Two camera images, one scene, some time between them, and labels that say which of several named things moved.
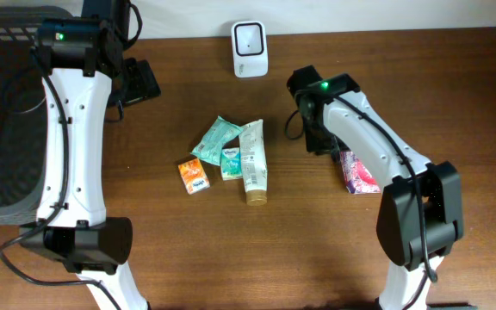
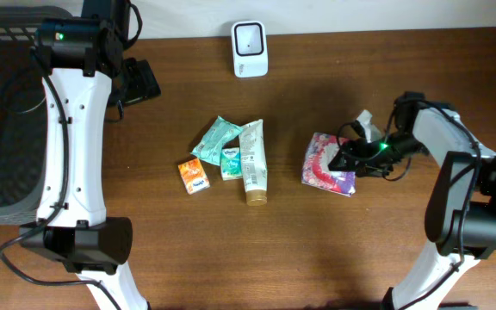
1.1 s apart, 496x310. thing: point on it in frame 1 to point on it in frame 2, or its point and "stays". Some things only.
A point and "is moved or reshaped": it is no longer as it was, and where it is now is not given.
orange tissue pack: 194,176 stays
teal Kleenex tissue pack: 231,164 stays
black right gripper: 313,139 to 373,169
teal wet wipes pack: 209,149 stays
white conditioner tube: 253,161 stays
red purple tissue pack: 358,178 is moved or reshaped
